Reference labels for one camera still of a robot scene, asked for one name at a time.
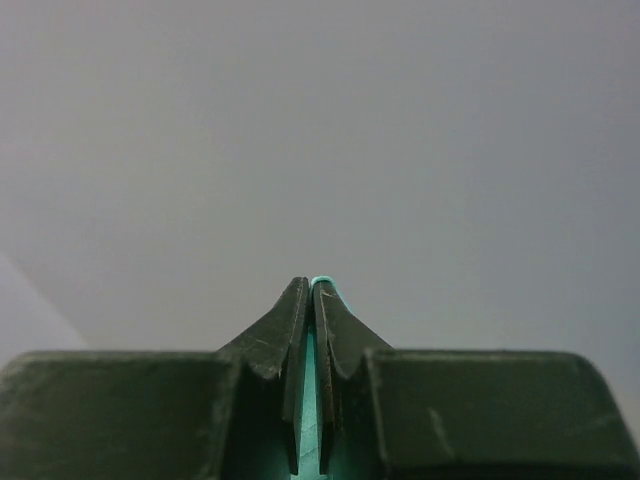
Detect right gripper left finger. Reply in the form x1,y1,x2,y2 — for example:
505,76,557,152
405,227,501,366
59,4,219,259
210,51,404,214
220,277,308,475

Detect teal t shirt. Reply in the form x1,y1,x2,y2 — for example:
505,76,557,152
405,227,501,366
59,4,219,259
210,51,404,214
297,273,371,480

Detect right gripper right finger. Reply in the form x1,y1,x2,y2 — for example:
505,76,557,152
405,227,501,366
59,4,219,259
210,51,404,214
311,277,391,475

